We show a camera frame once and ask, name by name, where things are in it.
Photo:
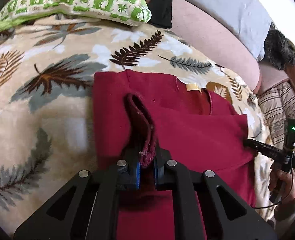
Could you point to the striped brown pillow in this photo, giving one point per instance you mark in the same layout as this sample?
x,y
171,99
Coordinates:
x,y
277,105

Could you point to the beige leaf pattern blanket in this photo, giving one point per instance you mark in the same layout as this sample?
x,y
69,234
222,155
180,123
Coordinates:
x,y
46,75

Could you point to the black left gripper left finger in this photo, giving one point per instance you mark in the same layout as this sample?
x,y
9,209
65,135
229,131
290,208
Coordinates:
x,y
129,174

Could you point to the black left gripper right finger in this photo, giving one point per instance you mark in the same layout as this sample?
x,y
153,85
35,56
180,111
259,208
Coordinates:
x,y
164,170

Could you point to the grey striped sleeve forearm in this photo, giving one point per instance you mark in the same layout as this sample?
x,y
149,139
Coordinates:
x,y
283,221

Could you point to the dark red garment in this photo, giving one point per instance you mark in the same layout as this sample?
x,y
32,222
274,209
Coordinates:
x,y
136,113

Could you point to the black cloth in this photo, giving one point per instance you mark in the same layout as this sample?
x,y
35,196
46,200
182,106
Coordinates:
x,y
161,11

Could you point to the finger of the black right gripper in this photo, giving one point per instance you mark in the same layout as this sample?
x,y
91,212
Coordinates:
x,y
251,145

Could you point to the right hand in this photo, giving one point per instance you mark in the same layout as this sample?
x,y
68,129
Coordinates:
x,y
281,186

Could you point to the green white patterned pillow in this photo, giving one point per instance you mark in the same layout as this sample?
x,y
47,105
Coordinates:
x,y
129,12

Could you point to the grey pillow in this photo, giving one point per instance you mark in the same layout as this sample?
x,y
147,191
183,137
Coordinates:
x,y
248,20

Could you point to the dark furry cushion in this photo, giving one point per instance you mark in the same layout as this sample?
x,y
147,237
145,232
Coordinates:
x,y
279,50

